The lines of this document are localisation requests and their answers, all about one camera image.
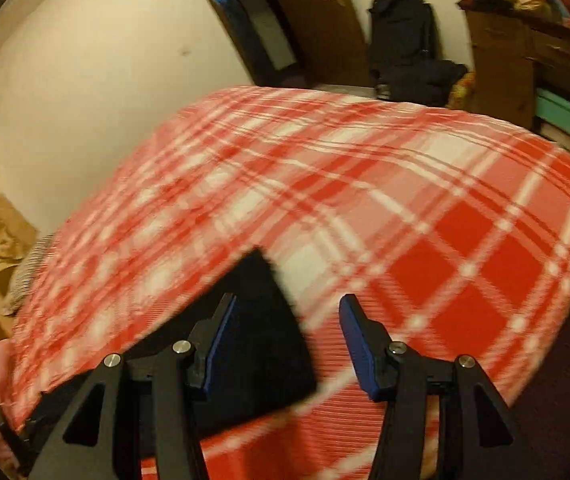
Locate brown wooden dresser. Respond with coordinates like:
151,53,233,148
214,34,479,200
457,0,570,131

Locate black bag on chair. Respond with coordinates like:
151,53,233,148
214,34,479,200
369,0,468,107

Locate red plaid bed sheet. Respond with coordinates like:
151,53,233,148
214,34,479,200
6,87,570,479

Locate black pants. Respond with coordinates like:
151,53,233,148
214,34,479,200
0,248,317,478

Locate striped grey pillow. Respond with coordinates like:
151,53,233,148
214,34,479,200
1,233,55,316

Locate brown wooden door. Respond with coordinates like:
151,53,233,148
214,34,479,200
277,0,371,87

